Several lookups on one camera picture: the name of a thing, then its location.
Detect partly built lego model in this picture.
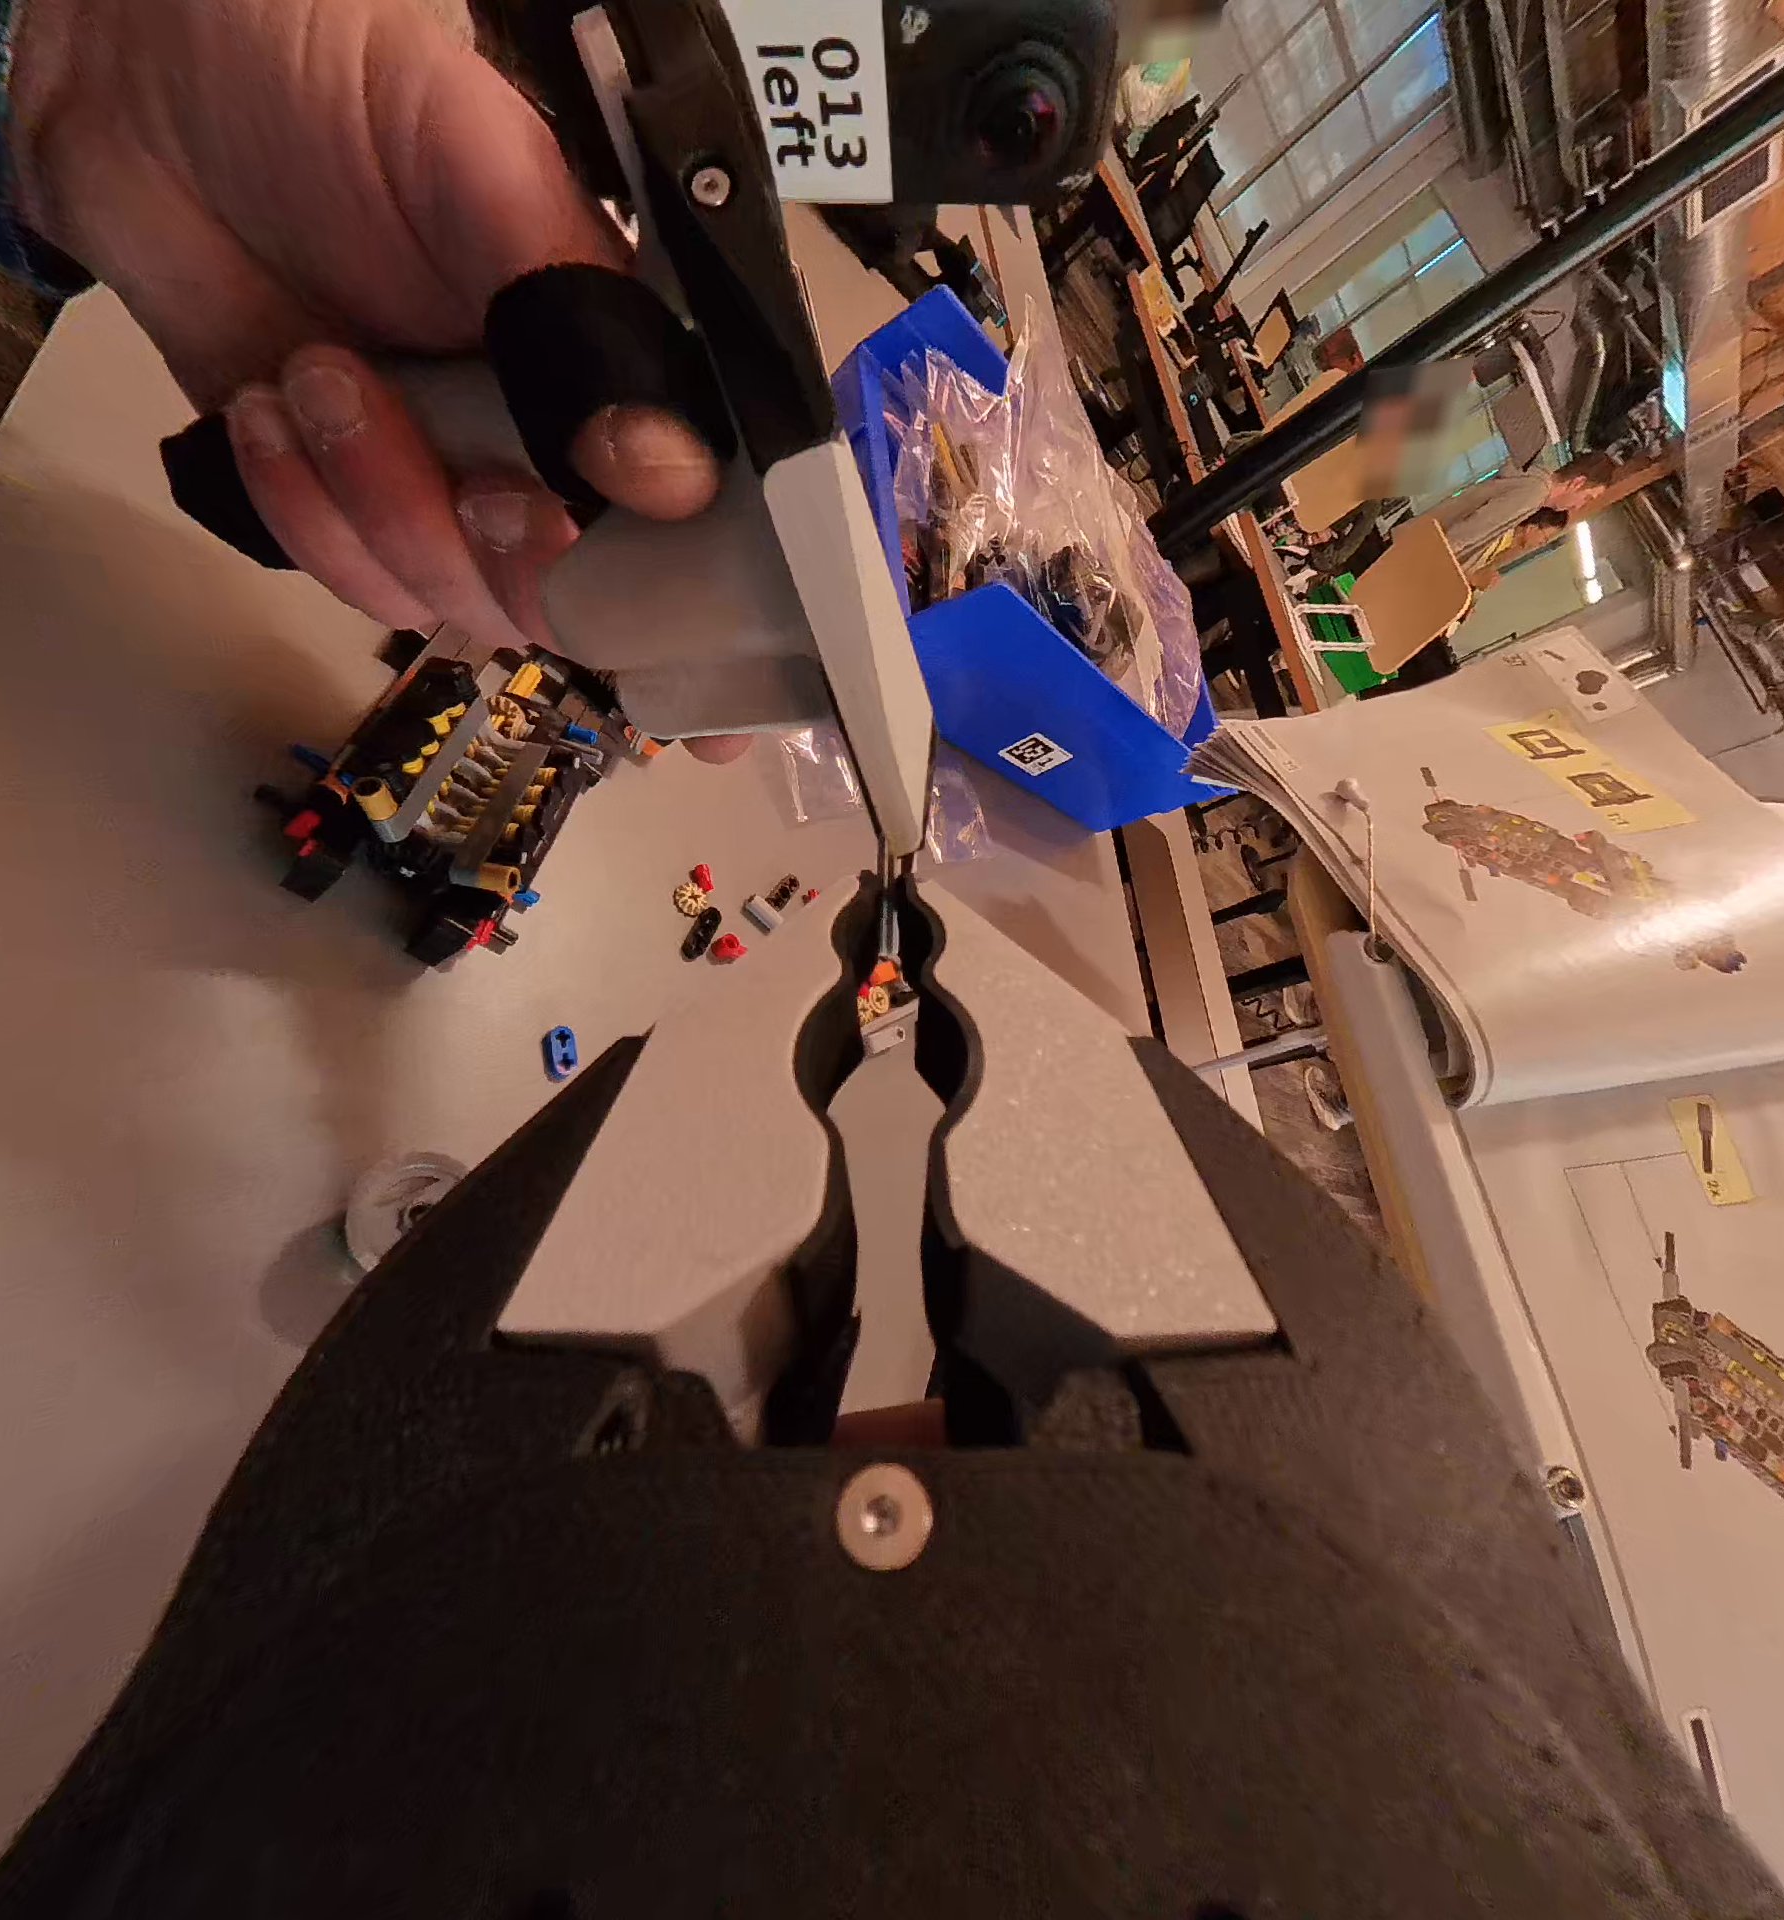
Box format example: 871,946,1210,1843
255,641,673,965

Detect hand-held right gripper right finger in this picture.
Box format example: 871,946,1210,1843
896,878,1283,1448

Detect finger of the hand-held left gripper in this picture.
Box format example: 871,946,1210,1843
761,432,940,859

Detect black storage rack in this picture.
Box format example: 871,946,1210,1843
1198,833,1330,1127

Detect black metal pole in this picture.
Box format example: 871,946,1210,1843
1145,22,1784,559

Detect white book stand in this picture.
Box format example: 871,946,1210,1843
1198,841,1599,1518

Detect green crate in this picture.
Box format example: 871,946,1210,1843
1303,577,1396,699

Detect beige chair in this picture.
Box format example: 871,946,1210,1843
1349,517,1479,677

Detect silver ventilation duct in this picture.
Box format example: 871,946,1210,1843
1643,0,1772,438

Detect lego instruction booklet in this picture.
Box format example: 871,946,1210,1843
1183,627,1784,1907

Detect large paned window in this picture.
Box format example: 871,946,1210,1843
1224,0,1501,353

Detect white page holder cord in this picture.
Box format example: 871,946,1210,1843
1335,777,1392,962

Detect plastic bags of lego parts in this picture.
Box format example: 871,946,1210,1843
893,301,1208,739

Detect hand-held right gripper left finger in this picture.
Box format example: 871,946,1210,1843
495,873,896,1448

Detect person's left hand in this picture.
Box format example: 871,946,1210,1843
5,0,723,650

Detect blue storage bin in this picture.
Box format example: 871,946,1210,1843
828,282,1234,836

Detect grey lego wheel hub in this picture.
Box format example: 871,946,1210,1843
343,1149,468,1280

